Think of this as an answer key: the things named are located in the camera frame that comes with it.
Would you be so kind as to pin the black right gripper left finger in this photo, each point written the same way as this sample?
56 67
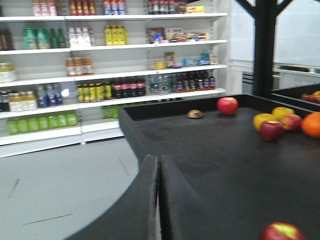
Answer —
133 215

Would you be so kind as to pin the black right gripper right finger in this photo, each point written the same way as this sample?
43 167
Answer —
187 215

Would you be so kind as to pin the black upright post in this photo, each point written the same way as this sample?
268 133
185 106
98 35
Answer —
264 13

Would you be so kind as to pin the black wooden produce display stand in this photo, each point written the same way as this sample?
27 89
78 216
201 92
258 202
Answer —
225 158

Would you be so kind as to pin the brown bread roll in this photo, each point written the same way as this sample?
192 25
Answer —
195 114

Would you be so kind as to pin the white store shelving unit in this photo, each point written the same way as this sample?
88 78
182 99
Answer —
136 45

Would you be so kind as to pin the bright red apple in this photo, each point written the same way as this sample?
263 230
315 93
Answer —
227 105

